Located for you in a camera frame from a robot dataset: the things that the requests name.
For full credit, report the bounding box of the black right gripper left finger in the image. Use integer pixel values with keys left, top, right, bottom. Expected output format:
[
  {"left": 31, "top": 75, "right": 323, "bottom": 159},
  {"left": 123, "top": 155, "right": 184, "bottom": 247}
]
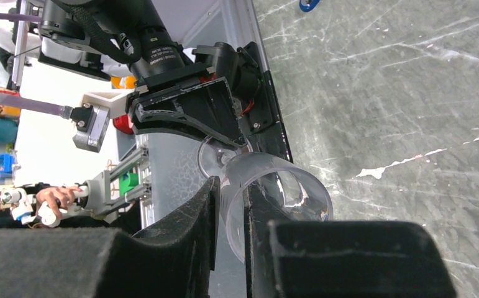
[{"left": 0, "top": 176, "right": 220, "bottom": 297}]

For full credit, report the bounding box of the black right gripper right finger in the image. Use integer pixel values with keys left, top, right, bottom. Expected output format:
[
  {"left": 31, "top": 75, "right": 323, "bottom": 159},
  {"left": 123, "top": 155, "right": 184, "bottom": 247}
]
[{"left": 243, "top": 186, "right": 457, "bottom": 297}]

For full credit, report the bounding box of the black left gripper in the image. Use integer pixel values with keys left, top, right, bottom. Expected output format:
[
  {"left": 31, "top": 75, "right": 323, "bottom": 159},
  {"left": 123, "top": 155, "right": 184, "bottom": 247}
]
[{"left": 128, "top": 62, "right": 246, "bottom": 148}]

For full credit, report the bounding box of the clear wine glass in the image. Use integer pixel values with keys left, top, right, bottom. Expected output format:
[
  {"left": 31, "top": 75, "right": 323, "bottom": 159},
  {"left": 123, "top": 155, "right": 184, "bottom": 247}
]
[{"left": 198, "top": 137, "right": 334, "bottom": 262}]

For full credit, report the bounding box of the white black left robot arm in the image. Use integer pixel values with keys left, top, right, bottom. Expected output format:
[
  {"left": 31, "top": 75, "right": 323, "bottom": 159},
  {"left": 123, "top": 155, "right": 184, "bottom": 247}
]
[{"left": 37, "top": 1, "right": 246, "bottom": 147}]

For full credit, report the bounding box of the person hand in background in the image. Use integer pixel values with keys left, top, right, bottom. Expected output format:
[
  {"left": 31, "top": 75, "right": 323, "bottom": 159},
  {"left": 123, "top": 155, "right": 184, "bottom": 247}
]
[{"left": 35, "top": 186, "right": 81, "bottom": 219}]

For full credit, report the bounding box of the blue clip tool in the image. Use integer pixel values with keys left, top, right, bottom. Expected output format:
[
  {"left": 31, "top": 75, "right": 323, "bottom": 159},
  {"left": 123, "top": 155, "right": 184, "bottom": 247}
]
[{"left": 299, "top": 0, "right": 320, "bottom": 12}]

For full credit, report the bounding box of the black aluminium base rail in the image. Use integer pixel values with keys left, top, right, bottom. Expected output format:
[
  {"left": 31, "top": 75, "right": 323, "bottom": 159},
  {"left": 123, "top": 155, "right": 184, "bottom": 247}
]
[{"left": 210, "top": 1, "right": 293, "bottom": 163}]

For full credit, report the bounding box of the grey teleoperation handle device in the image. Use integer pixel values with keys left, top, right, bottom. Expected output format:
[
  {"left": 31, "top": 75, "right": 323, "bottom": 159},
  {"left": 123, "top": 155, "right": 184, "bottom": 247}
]
[{"left": 0, "top": 145, "right": 152, "bottom": 228}]

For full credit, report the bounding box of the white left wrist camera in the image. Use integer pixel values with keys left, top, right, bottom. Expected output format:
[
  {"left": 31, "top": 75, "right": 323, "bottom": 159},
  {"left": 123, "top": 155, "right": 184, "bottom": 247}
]
[{"left": 70, "top": 89, "right": 135, "bottom": 153}]

